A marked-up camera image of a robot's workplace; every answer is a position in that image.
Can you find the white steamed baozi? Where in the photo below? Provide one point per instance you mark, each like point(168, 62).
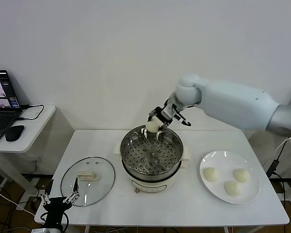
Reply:
point(242, 175)
point(152, 126)
point(231, 188)
point(211, 174)

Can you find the stainless steel steamer basket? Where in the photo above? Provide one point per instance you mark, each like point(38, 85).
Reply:
point(150, 155)

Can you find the computer monitor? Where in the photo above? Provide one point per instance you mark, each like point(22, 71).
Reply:
point(2, 116)

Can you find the white electric cooking pot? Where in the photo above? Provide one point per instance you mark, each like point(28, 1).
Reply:
point(148, 187)

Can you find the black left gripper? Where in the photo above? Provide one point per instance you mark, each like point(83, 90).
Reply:
point(55, 208)

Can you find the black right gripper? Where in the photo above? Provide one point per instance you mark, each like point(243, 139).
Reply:
point(169, 111)

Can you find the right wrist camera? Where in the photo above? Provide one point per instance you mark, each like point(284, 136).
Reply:
point(184, 122)

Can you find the white round plate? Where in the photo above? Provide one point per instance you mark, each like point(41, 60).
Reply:
point(223, 160)

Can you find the black computer mouse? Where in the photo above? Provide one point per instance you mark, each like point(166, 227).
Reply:
point(14, 133)

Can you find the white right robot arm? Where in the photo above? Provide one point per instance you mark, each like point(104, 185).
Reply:
point(232, 102)

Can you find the white wall socket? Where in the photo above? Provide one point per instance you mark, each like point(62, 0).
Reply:
point(36, 160)

